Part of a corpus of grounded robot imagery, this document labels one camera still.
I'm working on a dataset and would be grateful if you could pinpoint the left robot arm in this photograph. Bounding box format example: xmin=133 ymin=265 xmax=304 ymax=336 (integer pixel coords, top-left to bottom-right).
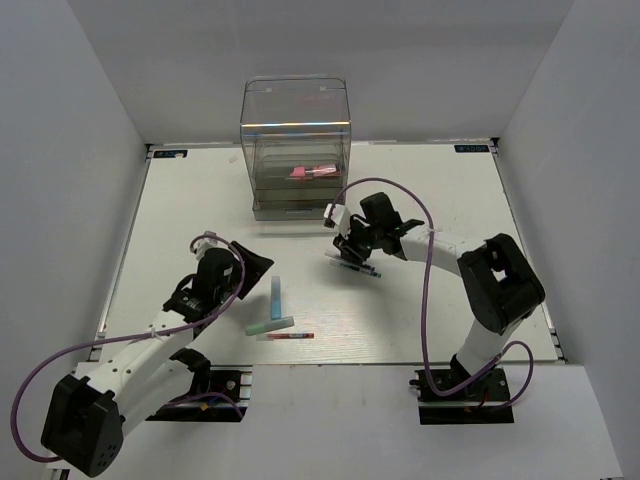
xmin=41 ymin=241 xmax=274 ymax=478

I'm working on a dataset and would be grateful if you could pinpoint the green pen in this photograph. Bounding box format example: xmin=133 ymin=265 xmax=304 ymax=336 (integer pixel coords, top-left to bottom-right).
xmin=331 ymin=260 xmax=381 ymax=278

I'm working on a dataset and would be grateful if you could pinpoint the blue table label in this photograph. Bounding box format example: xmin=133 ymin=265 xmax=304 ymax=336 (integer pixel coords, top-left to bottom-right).
xmin=153 ymin=149 xmax=188 ymax=159
xmin=454 ymin=144 xmax=490 ymax=153

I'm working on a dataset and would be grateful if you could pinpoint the pink capped marker tube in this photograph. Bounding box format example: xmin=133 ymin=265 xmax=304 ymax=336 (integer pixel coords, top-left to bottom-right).
xmin=286 ymin=163 xmax=340 ymax=181

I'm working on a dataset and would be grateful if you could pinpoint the red pen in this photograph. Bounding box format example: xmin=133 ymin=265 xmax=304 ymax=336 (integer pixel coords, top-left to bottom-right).
xmin=257 ymin=332 xmax=315 ymax=341

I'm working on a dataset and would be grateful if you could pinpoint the purple cable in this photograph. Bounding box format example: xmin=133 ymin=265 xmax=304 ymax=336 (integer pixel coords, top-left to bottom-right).
xmin=10 ymin=230 xmax=247 ymax=462
xmin=329 ymin=177 xmax=535 ymax=414

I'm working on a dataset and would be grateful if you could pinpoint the blue highlighter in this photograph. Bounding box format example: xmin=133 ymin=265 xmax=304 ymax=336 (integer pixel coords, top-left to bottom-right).
xmin=270 ymin=276 xmax=282 ymax=320

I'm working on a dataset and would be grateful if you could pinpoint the right blue table label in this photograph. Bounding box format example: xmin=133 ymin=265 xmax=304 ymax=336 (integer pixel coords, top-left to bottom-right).
xmin=454 ymin=144 xmax=490 ymax=153

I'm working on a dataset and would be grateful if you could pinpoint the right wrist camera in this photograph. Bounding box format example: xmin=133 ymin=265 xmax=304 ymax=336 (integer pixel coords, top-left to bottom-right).
xmin=323 ymin=203 xmax=351 ymax=235

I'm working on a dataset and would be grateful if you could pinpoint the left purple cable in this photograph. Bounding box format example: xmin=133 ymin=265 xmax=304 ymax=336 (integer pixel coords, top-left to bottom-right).
xmin=10 ymin=230 xmax=247 ymax=462

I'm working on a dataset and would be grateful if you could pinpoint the left blue table label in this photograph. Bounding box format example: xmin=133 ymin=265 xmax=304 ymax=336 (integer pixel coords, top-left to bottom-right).
xmin=153 ymin=149 xmax=188 ymax=159

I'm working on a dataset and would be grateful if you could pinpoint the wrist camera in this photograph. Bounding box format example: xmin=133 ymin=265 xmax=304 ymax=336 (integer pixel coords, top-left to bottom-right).
xmin=189 ymin=231 xmax=218 ymax=260
xmin=323 ymin=203 xmax=351 ymax=235

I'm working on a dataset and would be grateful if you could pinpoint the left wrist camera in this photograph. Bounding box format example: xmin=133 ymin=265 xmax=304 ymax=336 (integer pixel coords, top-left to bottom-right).
xmin=189 ymin=231 xmax=218 ymax=260

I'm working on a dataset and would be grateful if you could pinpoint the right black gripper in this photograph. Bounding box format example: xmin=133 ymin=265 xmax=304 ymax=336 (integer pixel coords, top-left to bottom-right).
xmin=335 ymin=217 xmax=383 ymax=265

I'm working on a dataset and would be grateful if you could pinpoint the clear acrylic drawer organizer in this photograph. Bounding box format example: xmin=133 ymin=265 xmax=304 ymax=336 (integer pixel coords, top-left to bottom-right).
xmin=240 ymin=75 xmax=352 ymax=221

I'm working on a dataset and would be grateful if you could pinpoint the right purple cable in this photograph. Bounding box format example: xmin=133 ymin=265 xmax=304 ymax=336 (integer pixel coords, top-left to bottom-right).
xmin=329 ymin=177 xmax=535 ymax=414

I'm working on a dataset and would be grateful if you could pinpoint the green highlighter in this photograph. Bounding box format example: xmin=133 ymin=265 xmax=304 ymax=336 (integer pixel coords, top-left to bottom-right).
xmin=245 ymin=316 xmax=295 ymax=336

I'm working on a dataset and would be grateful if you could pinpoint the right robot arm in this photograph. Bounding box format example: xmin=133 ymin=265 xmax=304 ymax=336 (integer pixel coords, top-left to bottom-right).
xmin=324 ymin=192 xmax=545 ymax=399

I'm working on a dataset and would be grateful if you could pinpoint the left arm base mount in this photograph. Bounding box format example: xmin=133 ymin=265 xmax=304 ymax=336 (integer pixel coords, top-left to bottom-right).
xmin=147 ymin=366 xmax=253 ymax=423

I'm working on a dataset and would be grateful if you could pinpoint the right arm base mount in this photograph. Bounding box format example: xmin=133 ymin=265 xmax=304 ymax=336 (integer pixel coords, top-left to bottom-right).
xmin=409 ymin=368 xmax=514 ymax=426

